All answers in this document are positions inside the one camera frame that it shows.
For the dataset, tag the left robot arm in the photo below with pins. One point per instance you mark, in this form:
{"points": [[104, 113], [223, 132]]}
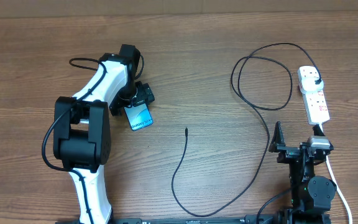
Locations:
{"points": [[81, 129]]}

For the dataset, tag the white charger plug adapter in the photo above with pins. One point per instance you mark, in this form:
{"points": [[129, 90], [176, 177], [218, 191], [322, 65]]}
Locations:
{"points": [[310, 85]]}

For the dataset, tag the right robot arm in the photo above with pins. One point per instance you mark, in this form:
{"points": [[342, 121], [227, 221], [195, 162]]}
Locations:
{"points": [[311, 194]]}

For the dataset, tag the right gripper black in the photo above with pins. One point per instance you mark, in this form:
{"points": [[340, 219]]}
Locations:
{"points": [[286, 152]]}

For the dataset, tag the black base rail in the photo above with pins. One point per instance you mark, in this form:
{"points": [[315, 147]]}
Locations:
{"points": [[248, 219]]}

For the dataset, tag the white power strip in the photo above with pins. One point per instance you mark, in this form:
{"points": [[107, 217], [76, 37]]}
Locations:
{"points": [[315, 103]]}

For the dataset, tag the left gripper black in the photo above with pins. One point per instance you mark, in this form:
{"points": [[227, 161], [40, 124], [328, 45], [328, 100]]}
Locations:
{"points": [[144, 94]]}

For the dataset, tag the smartphone with blue screen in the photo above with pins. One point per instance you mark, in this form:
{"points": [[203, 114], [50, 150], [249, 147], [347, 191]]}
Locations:
{"points": [[139, 117]]}

